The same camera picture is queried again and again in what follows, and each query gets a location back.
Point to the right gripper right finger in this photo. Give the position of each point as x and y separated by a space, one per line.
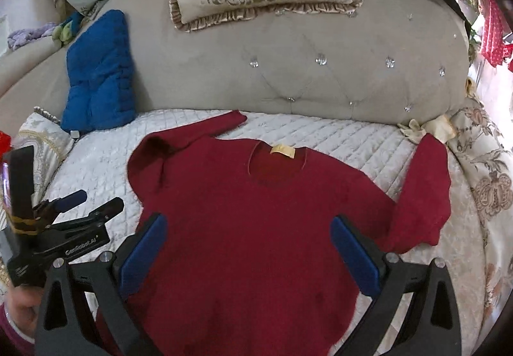
431 325

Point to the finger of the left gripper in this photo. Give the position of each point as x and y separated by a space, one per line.
100 213
50 209

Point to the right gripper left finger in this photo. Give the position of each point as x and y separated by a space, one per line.
66 325

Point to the dark red sweater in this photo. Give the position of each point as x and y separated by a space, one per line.
248 267

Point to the person's left hand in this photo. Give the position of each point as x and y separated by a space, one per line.
22 303

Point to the white quilted bedspread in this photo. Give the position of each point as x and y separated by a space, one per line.
97 164

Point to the cream embroidered pillow left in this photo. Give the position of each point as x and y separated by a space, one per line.
39 148

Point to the blue quilted cushion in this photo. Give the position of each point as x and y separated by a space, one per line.
100 71

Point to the purple knitted cloth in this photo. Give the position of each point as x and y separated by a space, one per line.
19 38

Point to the green blue toy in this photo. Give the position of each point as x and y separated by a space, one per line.
66 31

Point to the floral side pillow right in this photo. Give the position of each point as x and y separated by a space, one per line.
487 165

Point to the cream crumpled cloth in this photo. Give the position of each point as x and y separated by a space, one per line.
440 128

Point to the beige tufted headboard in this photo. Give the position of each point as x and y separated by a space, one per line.
392 61

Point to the red polka dot garment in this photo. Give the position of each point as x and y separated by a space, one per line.
493 48

